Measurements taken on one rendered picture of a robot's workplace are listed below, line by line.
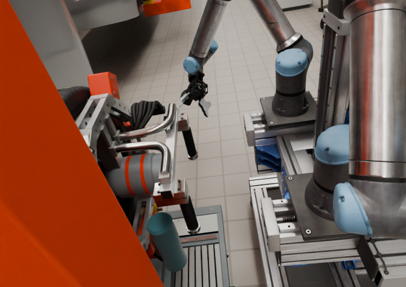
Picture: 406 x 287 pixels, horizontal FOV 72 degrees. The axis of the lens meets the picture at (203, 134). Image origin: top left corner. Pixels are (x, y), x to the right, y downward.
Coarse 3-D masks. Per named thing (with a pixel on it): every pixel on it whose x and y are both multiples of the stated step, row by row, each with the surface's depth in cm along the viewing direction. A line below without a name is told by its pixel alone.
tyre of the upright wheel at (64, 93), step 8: (64, 88) 89; (72, 88) 87; (80, 88) 91; (88, 88) 96; (64, 96) 81; (72, 96) 84; (80, 96) 89; (88, 96) 94; (72, 104) 83; (80, 104) 88; (72, 112) 83; (112, 120) 112; (120, 128) 119; (128, 152) 124; (136, 200) 124
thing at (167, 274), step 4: (164, 268) 143; (164, 272) 141; (168, 272) 141; (172, 272) 142; (164, 276) 140; (168, 276) 140; (172, 276) 141; (164, 280) 138; (168, 280) 138; (172, 280) 140; (164, 284) 137; (168, 284) 137; (172, 284) 139
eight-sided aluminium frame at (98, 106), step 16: (96, 96) 90; (112, 96) 92; (96, 112) 81; (112, 112) 102; (128, 112) 106; (80, 128) 77; (96, 128) 78; (128, 128) 116; (96, 144) 75; (96, 160) 75; (144, 224) 109; (144, 240) 102
